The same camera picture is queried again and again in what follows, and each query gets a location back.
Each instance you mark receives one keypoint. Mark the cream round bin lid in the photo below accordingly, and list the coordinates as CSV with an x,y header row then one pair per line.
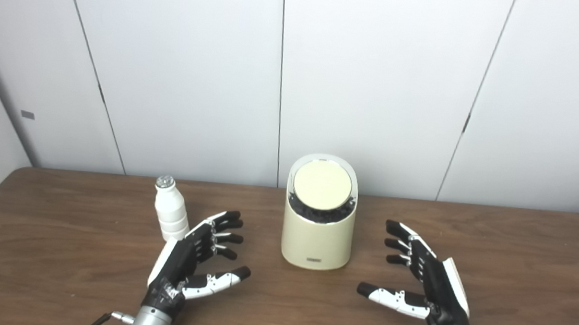
x,y
322,185

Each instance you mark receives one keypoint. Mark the black bin liner bag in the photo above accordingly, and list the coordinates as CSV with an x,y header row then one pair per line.
x,y
311,214

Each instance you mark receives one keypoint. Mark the small grey wall label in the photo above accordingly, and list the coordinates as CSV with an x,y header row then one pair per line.
x,y
27,115

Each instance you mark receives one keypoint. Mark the small white plastic bottle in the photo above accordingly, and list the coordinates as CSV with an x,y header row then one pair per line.
x,y
169,214

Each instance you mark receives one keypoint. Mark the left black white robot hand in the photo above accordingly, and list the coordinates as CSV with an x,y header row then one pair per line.
x,y
175,270

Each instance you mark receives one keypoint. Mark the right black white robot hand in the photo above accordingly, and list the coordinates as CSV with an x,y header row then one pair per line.
x,y
440,296

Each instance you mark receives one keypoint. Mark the cream-colored bin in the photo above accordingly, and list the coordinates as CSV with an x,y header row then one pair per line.
x,y
316,241

